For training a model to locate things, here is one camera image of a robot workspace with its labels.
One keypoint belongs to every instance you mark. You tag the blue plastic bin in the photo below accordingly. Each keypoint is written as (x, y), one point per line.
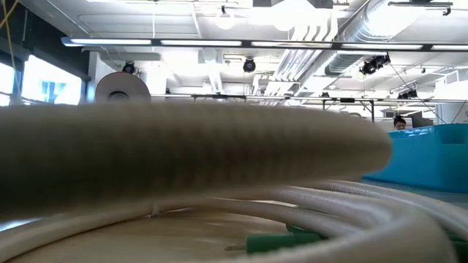
(428, 160)

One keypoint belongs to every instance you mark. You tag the overhead LED light bar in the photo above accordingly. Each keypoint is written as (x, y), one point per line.
(201, 42)

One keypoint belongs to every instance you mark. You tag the red desk lamp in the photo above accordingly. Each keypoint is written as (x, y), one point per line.
(122, 85)

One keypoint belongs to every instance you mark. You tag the black ceiling track light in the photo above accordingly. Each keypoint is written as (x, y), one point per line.
(374, 64)

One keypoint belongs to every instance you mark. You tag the person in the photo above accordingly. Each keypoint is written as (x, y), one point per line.
(399, 123)

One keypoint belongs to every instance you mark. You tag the black overhead camera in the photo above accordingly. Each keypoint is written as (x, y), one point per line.
(249, 65)

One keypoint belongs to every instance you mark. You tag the silver ventilation duct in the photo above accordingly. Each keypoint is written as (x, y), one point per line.
(365, 25)

